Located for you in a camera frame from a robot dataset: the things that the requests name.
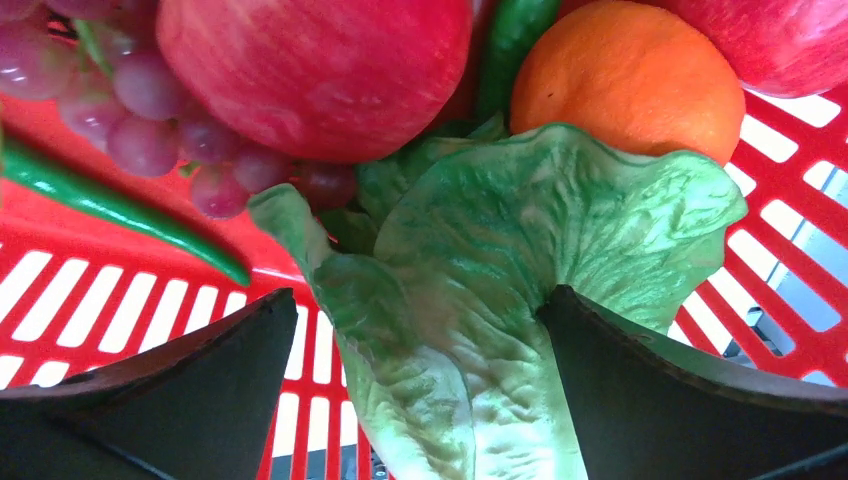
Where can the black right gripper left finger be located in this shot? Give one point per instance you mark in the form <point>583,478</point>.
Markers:
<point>197,407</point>

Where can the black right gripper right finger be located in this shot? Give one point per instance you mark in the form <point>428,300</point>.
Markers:
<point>645,406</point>

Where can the green lettuce leaf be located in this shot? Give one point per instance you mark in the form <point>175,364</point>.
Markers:
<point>433,283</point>

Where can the orange fruit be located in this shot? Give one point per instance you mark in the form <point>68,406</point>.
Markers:
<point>635,77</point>

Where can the red apple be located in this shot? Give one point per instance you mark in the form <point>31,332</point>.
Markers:
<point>784,49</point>
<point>337,81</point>

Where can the red grape bunch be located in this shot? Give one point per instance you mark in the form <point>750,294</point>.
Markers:
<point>98,60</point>

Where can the red plastic basket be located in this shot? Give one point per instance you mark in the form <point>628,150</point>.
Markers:
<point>79,293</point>

